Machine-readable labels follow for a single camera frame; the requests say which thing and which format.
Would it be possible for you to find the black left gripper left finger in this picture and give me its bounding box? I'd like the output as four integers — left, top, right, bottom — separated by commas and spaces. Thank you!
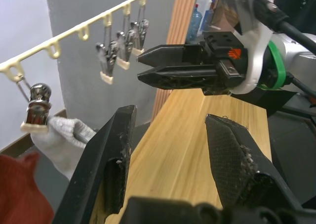
52, 104, 138, 224

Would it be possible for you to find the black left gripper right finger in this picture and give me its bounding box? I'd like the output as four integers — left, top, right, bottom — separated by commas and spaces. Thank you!
204, 113, 307, 214

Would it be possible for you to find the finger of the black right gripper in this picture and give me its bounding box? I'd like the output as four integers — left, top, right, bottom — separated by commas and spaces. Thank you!
137, 63, 225, 95
136, 44, 207, 68

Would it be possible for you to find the chrome hanger clip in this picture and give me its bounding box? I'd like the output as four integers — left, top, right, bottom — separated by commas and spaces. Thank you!
130, 0, 150, 56
15, 74, 53, 134
115, 10, 136, 71
95, 26, 119, 86

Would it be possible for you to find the cream clip hanger bar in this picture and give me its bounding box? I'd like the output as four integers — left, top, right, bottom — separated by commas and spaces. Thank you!
0, 0, 153, 83

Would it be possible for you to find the slatted wooden panel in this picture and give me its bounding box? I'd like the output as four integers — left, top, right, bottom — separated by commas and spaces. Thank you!
150, 0, 201, 124

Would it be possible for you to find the grey knitted sock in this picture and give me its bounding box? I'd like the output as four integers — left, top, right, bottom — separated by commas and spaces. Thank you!
30, 116, 97, 182

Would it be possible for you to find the large blue water bottle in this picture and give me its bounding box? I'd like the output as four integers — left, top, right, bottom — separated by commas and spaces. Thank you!
187, 3, 203, 44
201, 8, 216, 34

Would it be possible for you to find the brown cardboard box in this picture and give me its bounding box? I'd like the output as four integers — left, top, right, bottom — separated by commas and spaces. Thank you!
211, 0, 239, 33

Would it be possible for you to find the green band on wrist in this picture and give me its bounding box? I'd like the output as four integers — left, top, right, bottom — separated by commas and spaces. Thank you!
258, 41, 287, 90

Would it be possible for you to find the dark grey robot body panel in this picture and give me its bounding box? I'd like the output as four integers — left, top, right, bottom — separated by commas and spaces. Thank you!
243, 88, 316, 211

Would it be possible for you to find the red knitted sock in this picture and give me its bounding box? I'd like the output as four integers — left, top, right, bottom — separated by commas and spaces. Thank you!
0, 151, 55, 224

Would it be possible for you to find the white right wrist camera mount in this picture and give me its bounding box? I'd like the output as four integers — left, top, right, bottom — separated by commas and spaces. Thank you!
218, 0, 276, 95

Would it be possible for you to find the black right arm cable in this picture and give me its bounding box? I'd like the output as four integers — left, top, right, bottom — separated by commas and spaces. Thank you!
250, 0, 316, 59

